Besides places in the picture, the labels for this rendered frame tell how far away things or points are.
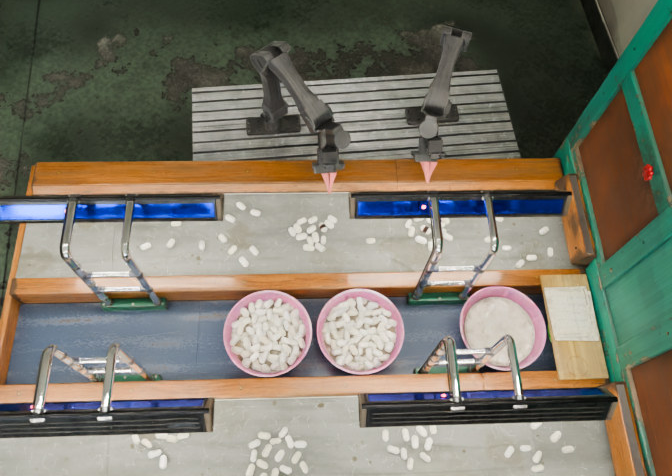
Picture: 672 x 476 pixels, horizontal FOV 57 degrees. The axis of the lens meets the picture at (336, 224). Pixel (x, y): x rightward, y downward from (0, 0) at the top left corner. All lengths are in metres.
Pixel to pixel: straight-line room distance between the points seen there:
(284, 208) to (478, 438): 0.94
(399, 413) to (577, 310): 0.78
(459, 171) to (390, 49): 1.43
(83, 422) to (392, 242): 1.06
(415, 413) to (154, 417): 0.61
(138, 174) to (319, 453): 1.08
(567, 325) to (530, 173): 0.55
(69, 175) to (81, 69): 1.37
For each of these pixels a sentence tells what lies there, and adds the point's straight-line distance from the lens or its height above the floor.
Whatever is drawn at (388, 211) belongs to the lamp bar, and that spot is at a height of 1.07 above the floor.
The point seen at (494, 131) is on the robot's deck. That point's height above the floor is 0.67.
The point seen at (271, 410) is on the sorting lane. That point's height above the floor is 0.74.
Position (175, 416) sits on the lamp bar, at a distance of 1.56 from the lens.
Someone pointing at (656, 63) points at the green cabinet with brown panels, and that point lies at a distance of 1.87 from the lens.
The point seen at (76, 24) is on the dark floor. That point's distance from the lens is 3.78.
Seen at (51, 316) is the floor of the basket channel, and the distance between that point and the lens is 2.18.
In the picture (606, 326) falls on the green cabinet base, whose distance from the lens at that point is 2.08.
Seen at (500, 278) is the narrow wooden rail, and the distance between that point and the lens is 2.07.
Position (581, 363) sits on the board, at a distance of 2.05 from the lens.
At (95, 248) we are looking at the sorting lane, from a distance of 2.15.
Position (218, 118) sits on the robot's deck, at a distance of 2.40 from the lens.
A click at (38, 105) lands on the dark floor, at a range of 3.50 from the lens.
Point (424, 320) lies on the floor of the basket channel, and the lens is 2.06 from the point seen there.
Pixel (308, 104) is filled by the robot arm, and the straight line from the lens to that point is 1.94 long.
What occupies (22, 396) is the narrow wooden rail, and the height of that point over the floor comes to 0.77.
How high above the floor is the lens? 2.61
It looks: 64 degrees down
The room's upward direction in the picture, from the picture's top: 5 degrees clockwise
